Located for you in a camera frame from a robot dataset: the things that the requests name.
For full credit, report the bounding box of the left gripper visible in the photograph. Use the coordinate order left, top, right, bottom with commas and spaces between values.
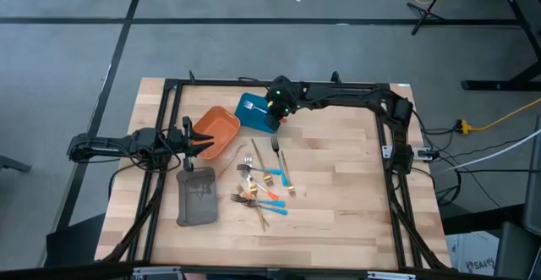
167, 117, 216, 172

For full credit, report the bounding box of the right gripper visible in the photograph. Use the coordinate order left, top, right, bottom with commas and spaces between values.
265, 75, 305, 131

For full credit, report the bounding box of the blue plastic bin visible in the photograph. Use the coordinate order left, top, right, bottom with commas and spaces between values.
233, 92, 288, 135

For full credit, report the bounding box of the orange plastic bin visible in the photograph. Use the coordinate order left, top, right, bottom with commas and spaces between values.
192, 105, 242, 162

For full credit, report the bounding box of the grey translucent plastic bin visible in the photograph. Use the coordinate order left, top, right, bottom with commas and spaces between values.
175, 166, 220, 228

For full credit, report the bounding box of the silver mounting plate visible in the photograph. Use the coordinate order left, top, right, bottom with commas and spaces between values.
381, 144, 440, 162

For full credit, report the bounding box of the black table foot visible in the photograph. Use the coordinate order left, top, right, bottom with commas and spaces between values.
44, 211, 107, 269
441, 203, 525, 235

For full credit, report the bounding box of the black furniture leg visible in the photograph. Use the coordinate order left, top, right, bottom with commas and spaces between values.
0, 155, 33, 174

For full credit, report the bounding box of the black tripod stand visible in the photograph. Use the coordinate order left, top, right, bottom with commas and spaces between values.
406, 0, 456, 36

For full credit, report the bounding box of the black desk base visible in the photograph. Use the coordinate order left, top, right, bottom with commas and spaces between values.
460, 0, 541, 91

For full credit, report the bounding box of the white cardboard box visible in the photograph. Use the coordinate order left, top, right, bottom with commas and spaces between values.
445, 230, 500, 277

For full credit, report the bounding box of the black aluminium table frame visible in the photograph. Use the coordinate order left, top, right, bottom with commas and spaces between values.
101, 76, 451, 272

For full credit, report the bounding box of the silver metal bracket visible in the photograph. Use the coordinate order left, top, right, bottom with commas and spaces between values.
132, 266, 183, 280
366, 270, 418, 280

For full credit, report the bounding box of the black cable bundle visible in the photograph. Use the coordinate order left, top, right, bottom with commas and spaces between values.
416, 110, 541, 209

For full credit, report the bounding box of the yellow cord with splitter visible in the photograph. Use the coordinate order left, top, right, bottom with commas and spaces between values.
455, 96, 541, 136

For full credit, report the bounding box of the white cable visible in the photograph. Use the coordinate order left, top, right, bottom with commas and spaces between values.
443, 128, 541, 173

